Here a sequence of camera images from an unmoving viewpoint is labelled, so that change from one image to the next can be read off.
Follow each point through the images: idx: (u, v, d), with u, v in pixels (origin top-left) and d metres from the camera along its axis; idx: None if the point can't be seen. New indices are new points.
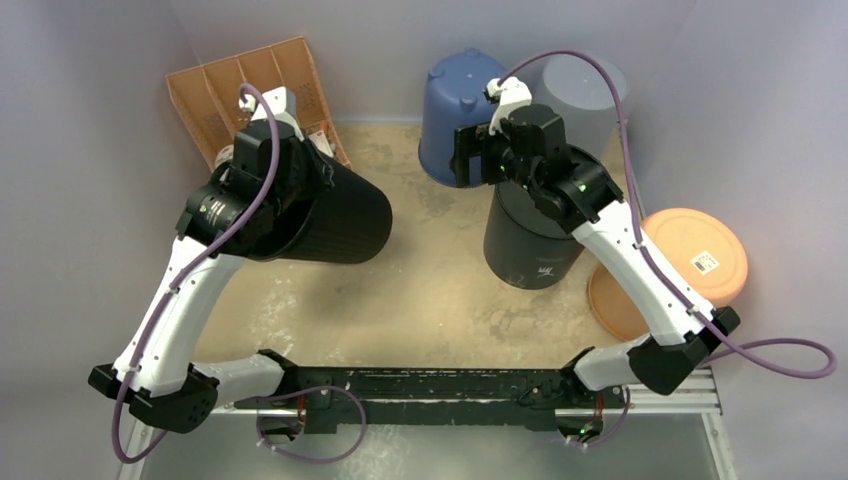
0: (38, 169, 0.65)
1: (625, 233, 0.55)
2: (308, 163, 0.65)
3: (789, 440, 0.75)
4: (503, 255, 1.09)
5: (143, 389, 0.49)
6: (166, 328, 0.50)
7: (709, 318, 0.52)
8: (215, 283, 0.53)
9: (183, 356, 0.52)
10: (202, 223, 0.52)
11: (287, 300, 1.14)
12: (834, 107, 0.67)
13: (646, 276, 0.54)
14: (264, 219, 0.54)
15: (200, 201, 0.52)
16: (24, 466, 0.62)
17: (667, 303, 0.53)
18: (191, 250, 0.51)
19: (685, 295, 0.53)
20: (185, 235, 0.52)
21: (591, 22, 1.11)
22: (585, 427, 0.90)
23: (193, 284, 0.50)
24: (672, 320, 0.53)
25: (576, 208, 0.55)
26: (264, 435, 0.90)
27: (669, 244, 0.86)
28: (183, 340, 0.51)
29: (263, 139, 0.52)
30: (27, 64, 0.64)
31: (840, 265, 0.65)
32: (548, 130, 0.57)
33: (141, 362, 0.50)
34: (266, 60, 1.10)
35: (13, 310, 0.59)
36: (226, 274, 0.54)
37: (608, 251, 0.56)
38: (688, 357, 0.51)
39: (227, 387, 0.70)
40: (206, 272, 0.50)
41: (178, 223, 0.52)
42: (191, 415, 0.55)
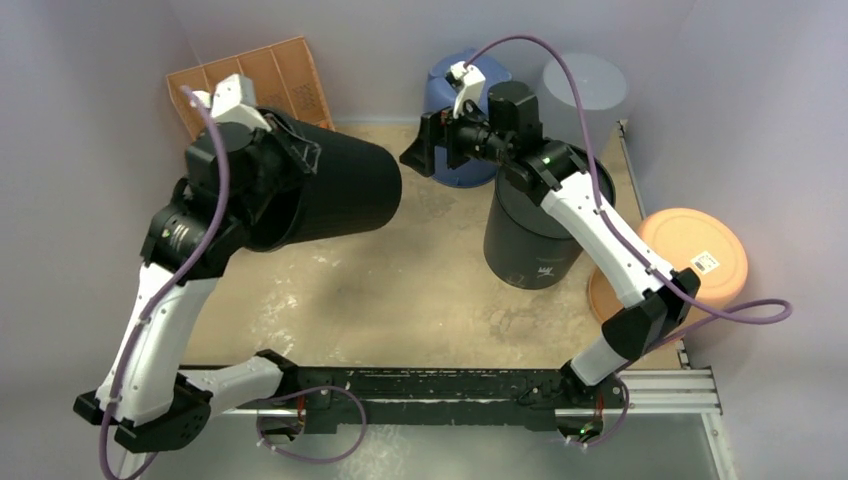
0: (39, 170, 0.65)
1: (586, 201, 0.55)
2: (283, 159, 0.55)
3: (789, 441, 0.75)
4: (502, 255, 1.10)
5: (127, 419, 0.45)
6: (142, 358, 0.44)
7: (668, 278, 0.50)
8: (191, 305, 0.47)
9: (168, 380, 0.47)
10: (166, 249, 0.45)
11: (287, 300, 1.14)
12: (832, 107, 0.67)
13: (605, 240, 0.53)
14: (235, 235, 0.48)
15: (162, 224, 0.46)
16: (25, 467, 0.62)
17: (626, 263, 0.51)
18: (160, 277, 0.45)
19: (644, 256, 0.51)
20: (151, 262, 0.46)
21: (591, 22, 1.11)
22: (585, 427, 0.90)
23: (164, 312, 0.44)
24: (632, 279, 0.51)
25: (541, 180, 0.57)
26: (264, 436, 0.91)
27: (665, 242, 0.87)
28: (164, 367, 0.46)
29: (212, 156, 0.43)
30: (29, 65, 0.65)
31: (837, 263, 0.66)
32: (524, 108, 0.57)
33: (121, 393, 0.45)
34: (266, 61, 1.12)
35: (14, 310, 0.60)
36: (201, 297, 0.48)
37: (571, 217, 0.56)
38: (644, 312, 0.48)
39: (224, 395, 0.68)
40: (177, 299, 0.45)
41: (142, 250, 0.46)
42: (182, 434, 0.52)
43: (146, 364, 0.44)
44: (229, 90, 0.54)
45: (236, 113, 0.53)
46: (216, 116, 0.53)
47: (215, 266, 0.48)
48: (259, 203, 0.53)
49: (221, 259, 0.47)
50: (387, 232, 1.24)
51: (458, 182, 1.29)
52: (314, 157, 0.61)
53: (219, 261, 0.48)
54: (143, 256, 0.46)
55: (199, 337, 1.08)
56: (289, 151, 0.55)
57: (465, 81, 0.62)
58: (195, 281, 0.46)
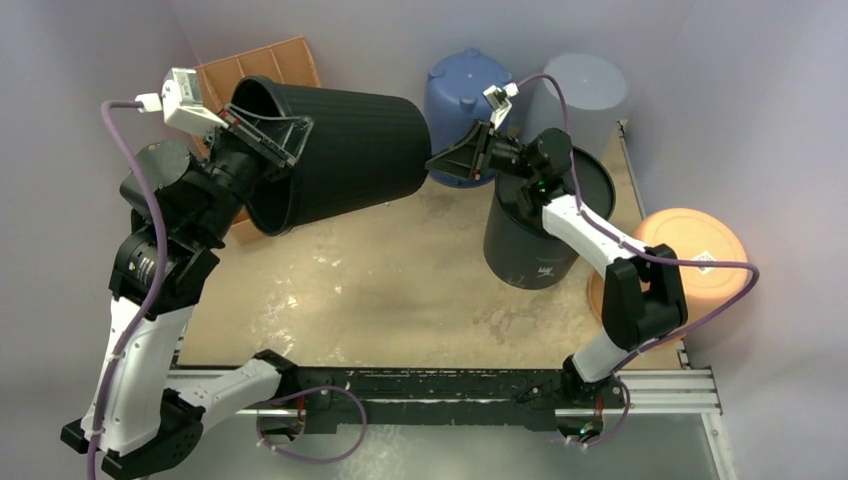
0: (40, 168, 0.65)
1: (571, 209, 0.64)
2: (252, 159, 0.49)
3: (790, 441, 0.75)
4: (501, 255, 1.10)
5: (111, 449, 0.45)
6: (120, 390, 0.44)
7: (639, 249, 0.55)
8: (167, 336, 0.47)
9: (152, 408, 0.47)
10: (132, 282, 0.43)
11: (287, 300, 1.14)
12: (830, 107, 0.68)
13: (584, 231, 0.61)
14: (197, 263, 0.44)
15: (125, 256, 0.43)
16: (28, 468, 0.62)
17: (600, 243, 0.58)
18: (131, 312, 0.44)
19: (617, 236, 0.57)
20: (120, 295, 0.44)
21: (590, 22, 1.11)
22: (585, 427, 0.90)
23: (138, 347, 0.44)
24: (606, 254, 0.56)
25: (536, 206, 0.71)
26: (264, 435, 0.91)
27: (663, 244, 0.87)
28: (146, 396, 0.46)
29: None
30: (31, 64, 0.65)
31: (836, 263, 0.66)
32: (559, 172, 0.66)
33: (103, 425, 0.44)
34: (267, 61, 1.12)
35: (18, 309, 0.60)
36: (175, 328, 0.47)
37: (563, 225, 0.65)
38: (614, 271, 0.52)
39: (218, 408, 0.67)
40: (149, 334, 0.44)
41: (110, 283, 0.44)
42: (174, 454, 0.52)
43: (125, 394, 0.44)
44: (169, 90, 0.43)
45: (180, 119, 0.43)
46: (166, 120, 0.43)
47: (183, 295, 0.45)
48: (224, 216, 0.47)
49: (188, 288, 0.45)
50: (387, 232, 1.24)
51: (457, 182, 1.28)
52: (300, 137, 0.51)
53: (186, 289, 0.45)
54: (113, 289, 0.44)
55: (199, 337, 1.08)
56: (257, 148, 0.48)
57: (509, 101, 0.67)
58: (166, 312, 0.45)
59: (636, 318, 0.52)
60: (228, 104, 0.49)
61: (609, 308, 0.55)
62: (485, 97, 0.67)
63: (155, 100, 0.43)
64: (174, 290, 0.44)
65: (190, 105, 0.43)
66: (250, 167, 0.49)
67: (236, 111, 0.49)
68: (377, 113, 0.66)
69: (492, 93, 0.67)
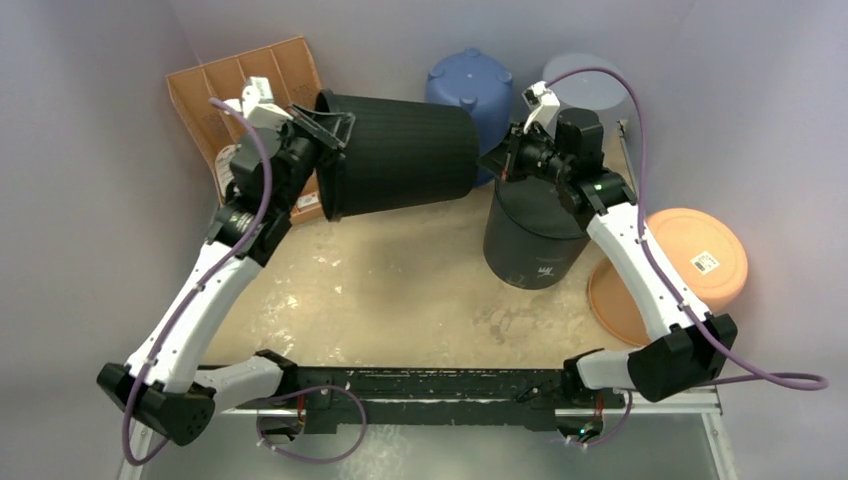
0: (40, 168, 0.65)
1: (629, 229, 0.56)
2: (313, 144, 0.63)
3: (791, 442, 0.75)
4: (502, 256, 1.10)
5: (156, 382, 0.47)
6: (189, 321, 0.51)
7: (701, 318, 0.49)
8: (237, 285, 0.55)
9: (195, 354, 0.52)
10: (232, 231, 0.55)
11: (287, 300, 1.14)
12: (830, 107, 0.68)
13: (640, 268, 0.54)
14: (280, 225, 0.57)
15: (228, 213, 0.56)
16: (25, 469, 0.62)
17: (658, 296, 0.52)
18: (221, 254, 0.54)
19: (679, 291, 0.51)
20: (214, 241, 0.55)
21: (591, 22, 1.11)
22: (585, 427, 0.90)
23: (219, 282, 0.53)
24: (661, 313, 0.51)
25: (588, 203, 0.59)
26: (264, 435, 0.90)
27: (670, 244, 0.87)
28: (201, 335, 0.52)
29: (255, 165, 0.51)
30: (31, 64, 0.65)
31: (837, 263, 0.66)
32: (588, 135, 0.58)
33: (157, 356, 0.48)
34: (267, 61, 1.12)
35: (17, 310, 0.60)
36: (244, 281, 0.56)
37: (611, 246, 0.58)
38: (668, 346, 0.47)
39: (226, 393, 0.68)
40: (232, 271, 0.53)
41: (208, 231, 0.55)
42: (190, 427, 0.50)
43: (192, 326, 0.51)
44: (248, 93, 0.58)
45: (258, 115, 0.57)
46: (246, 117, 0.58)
47: (267, 252, 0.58)
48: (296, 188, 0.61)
49: (273, 244, 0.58)
50: (387, 232, 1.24)
51: None
52: (345, 129, 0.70)
53: (270, 247, 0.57)
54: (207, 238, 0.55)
55: None
56: (317, 134, 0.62)
57: (542, 100, 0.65)
58: (252, 260, 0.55)
59: (671, 383, 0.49)
60: (294, 104, 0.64)
61: (642, 357, 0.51)
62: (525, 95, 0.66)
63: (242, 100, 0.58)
64: (262, 245, 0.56)
65: (265, 102, 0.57)
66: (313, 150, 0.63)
67: (298, 107, 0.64)
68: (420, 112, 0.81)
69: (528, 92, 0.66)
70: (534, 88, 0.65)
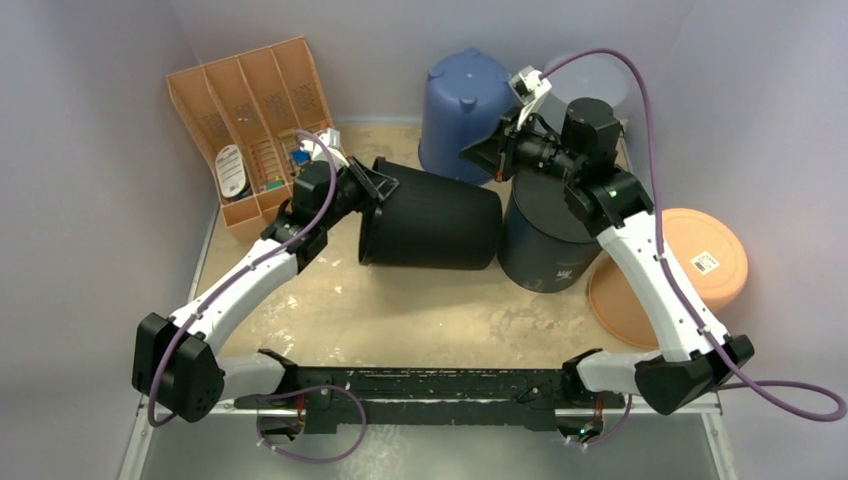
0: (40, 168, 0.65)
1: (647, 244, 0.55)
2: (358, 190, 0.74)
3: (791, 441, 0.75)
4: (518, 262, 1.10)
5: (198, 335, 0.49)
6: (236, 291, 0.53)
7: (721, 343, 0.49)
8: (276, 279, 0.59)
9: (224, 331, 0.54)
10: (280, 237, 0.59)
11: (287, 300, 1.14)
12: (829, 108, 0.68)
13: (658, 288, 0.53)
14: (321, 239, 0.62)
15: (279, 223, 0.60)
16: (24, 468, 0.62)
17: (677, 319, 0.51)
18: (273, 247, 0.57)
19: (700, 315, 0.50)
20: (267, 239, 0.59)
21: (591, 21, 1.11)
22: (585, 427, 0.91)
23: (268, 268, 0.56)
24: (680, 337, 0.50)
25: (603, 214, 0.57)
26: (265, 435, 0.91)
27: (679, 247, 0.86)
28: (237, 312, 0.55)
29: (316, 186, 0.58)
30: (31, 63, 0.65)
31: (837, 264, 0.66)
32: (603, 135, 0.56)
33: (203, 312, 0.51)
34: (266, 60, 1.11)
35: (15, 310, 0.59)
36: (283, 277, 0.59)
37: (628, 260, 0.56)
38: (685, 372, 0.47)
39: (235, 379, 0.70)
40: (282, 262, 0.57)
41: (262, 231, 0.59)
42: (198, 403, 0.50)
43: (238, 295, 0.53)
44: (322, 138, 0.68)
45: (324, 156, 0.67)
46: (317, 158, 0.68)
47: (306, 260, 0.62)
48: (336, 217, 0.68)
49: (312, 254, 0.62)
50: None
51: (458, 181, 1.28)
52: (388, 189, 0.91)
53: (310, 255, 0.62)
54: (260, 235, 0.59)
55: None
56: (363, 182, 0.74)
57: (536, 93, 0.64)
58: (294, 261, 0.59)
59: (682, 402, 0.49)
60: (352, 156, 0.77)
61: (652, 374, 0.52)
62: (512, 86, 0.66)
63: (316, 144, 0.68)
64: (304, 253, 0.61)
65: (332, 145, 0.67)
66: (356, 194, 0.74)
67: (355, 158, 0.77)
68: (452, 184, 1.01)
69: (515, 82, 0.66)
70: (525, 79, 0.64)
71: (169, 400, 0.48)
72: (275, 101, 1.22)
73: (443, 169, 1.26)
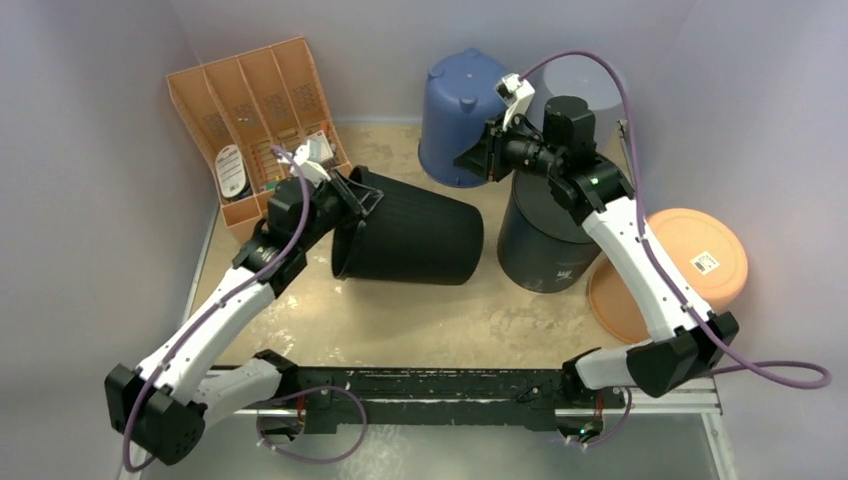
0: (40, 169, 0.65)
1: (629, 227, 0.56)
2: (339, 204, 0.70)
3: (791, 442, 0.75)
4: (517, 262, 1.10)
5: (166, 386, 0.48)
6: (206, 333, 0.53)
7: (704, 319, 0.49)
8: (252, 310, 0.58)
9: (201, 372, 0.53)
10: (255, 261, 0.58)
11: (287, 300, 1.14)
12: (830, 108, 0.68)
13: (642, 268, 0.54)
14: (300, 262, 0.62)
15: (254, 246, 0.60)
16: (24, 468, 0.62)
17: (661, 297, 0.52)
18: (244, 279, 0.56)
19: (683, 292, 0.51)
20: (240, 267, 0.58)
21: (591, 20, 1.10)
22: (585, 427, 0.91)
23: (239, 301, 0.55)
24: (665, 315, 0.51)
25: (585, 199, 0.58)
26: (265, 435, 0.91)
27: (677, 245, 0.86)
28: (212, 353, 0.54)
29: (291, 204, 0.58)
30: (31, 64, 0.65)
31: (837, 264, 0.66)
32: (579, 125, 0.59)
33: (170, 362, 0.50)
34: (266, 60, 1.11)
35: (15, 310, 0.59)
36: (260, 305, 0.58)
37: (611, 244, 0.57)
38: (673, 350, 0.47)
39: (220, 405, 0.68)
40: (254, 293, 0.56)
41: (235, 257, 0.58)
42: (178, 443, 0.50)
43: (208, 339, 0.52)
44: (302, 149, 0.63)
45: (306, 169, 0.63)
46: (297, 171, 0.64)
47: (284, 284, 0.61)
48: (315, 235, 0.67)
49: (291, 278, 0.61)
50: None
51: (458, 181, 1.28)
52: (371, 201, 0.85)
53: (289, 278, 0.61)
54: (233, 262, 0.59)
55: None
56: (345, 197, 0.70)
57: (517, 95, 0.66)
58: (271, 287, 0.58)
59: (669, 383, 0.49)
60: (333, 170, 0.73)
61: (638, 356, 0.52)
62: (497, 88, 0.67)
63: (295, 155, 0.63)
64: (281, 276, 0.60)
65: (311, 160, 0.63)
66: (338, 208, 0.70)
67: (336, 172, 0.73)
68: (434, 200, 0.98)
69: (500, 86, 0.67)
70: (506, 83, 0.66)
71: (148, 446, 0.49)
72: (275, 101, 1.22)
73: (443, 168, 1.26)
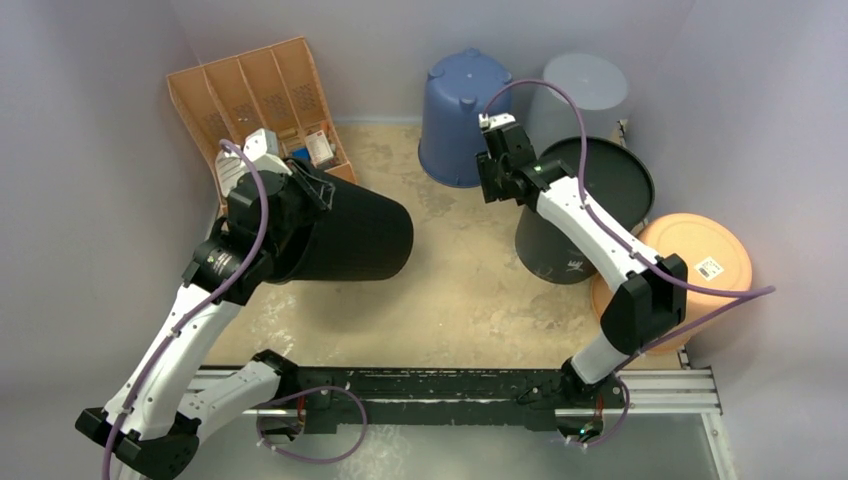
0: (40, 169, 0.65)
1: (572, 198, 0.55)
2: (301, 200, 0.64)
3: (790, 442, 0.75)
4: (531, 247, 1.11)
5: (133, 432, 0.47)
6: (165, 369, 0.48)
7: (653, 262, 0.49)
8: (217, 328, 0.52)
9: (176, 402, 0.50)
10: (209, 272, 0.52)
11: (287, 299, 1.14)
12: (831, 109, 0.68)
13: (589, 230, 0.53)
14: (263, 267, 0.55)
15: (207, 251, 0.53)
16: (23, 466, 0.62)
17: (609, 250, 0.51)
18: (197, 301, 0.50)
19: (629, 242, 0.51)
20: (191, 283, 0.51)
21: (591, 21, 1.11)
22: (585, 427, 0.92)
23: (195, 328, 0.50)
24: (615, 264, 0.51)
25: (532, 187, 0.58)
26: (264, 435, 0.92)
27: (673, 245, 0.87)
28: (182, 384, 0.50)
29: (254, 200, 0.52)
30: (31, 65, 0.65)
31: (839, 265, 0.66)
32: (510, 130, 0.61)
33: (134, 404, 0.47)
34: (266, 60, 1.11)
35: (16, 310, 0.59)
36: (227, 320, 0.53)
37: (561, 217, 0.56)
38: (628, 293, 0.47)
39: (216, 417, 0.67)
40: (209, 316, 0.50)
41: (184, 271, 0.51)
42: (170, 465, 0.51)
43: (166, 374, 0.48)
44: (257, 142, 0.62)
45: (264, 162, 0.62)
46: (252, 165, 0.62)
47: (245, 292, 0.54)
48: (282, 235, 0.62)
49: (251, 287, 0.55)
50: None
51: (458, 181, 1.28)
52: (329, 196, 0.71)
53: (249, 288, 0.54)
54: (183, 278, 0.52)
55: None
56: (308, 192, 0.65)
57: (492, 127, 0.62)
58: (228, 303, 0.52)
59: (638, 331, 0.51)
60: (290, 158, 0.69)
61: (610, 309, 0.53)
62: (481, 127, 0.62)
63: (249, 150, 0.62)
64: (240, 286, 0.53)
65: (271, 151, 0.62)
66: (300, 206, 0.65)
67: (294, 161, 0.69)
68: (359, 191, 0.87)
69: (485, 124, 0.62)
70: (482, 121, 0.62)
71: None
72: (275, 101, 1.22)
73: (443, 168, 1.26)
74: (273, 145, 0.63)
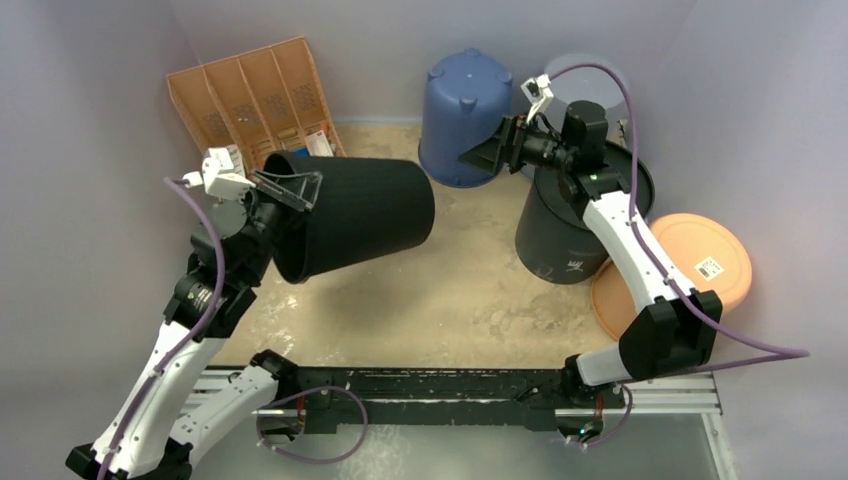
0: (40, 167, 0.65)
1: (621, 213, 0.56)
2: (279, 209, 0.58)
3: (790, 441, 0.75)
4: (531, 247, 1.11)
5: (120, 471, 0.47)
6: (150, 408, 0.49)
7: (686, 291, 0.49)
8: (200, 364, 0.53)
9: (162, 437, 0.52)
10: (189, 310, 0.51)
11: (287, 300, 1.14)
12: (833, 108, 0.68)
13: (629, 248, 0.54)
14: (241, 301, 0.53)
15: (188, 285, 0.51)
16: (22, 467, 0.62)
17: (644, 270, 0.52)
18: (177, 339, 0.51)
19: (666, 267, 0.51)
20: (172, 320, 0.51)
21: (591, 21, 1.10)
22: (585, 427, 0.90)
23: (178, 366, 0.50)
24: (647, 286, 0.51)
25: (584, 194, 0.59)
26: (264, 436, 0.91)
27: (680, 248, 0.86)
28: (165, 420, 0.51)
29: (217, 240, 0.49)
30: (30, 63, 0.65)
31: (840, 265, 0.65)
32: (594, 130, 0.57)
33: (120, 443, 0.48)
34: (267, 60, 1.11)
35: (14, 308, 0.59)
36: (210, 356, 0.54)
37: (603, 227, 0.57)
38: (651, 314, 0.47)
39: (209, 436, 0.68)
40: (191, 354, 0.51)
41: (165, 309, 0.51)
42: None
43: (152, 412, 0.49)
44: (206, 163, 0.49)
45: (220, 186, 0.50)
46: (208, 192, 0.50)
47: (228, 327, 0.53)
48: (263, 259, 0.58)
49: (235, 320, 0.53)
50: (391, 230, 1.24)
51: (458, 182, 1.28)
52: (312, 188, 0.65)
53: (231, 322, 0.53)
54: (165, 315, 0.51)
55: None
56: (281, 199, 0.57)
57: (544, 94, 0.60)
58: (210, 339, 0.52)
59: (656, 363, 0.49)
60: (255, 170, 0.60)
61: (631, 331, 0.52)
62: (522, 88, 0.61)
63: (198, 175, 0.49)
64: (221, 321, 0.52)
65: (225, 173, 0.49)
66: (277, 216, 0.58)
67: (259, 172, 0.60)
68: (339, 162, 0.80)
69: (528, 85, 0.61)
70: (537, 80, 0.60)
71: None
72: (276, 101, 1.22)
73: (443, 169, 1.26)
74: (223, 159, 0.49)
